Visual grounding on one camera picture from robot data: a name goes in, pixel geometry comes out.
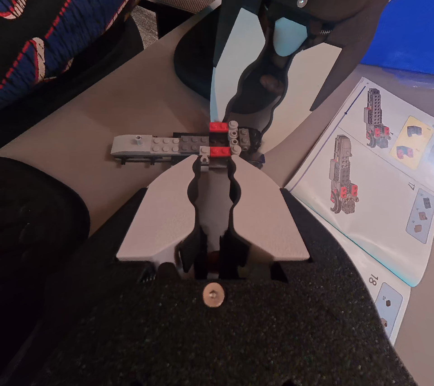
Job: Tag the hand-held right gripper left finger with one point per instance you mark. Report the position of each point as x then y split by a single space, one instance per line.
159 220

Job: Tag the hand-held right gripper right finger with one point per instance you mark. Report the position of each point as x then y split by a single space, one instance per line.
268 220

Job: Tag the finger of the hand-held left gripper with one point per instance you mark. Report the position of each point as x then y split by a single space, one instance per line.
308 84
234 64

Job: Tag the grey red toy brick model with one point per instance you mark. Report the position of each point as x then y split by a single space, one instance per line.
169 147

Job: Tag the small grey clip brick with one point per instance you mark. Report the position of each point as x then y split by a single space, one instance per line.
204 152

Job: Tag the person's left hand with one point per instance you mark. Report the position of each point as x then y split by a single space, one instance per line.
271 84

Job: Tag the grey mesh office chair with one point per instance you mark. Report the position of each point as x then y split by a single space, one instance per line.
162 3

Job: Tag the large blue plastic bin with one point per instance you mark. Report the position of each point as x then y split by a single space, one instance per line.
407 36

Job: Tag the open instruction booklet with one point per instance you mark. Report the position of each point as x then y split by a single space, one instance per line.
383 169

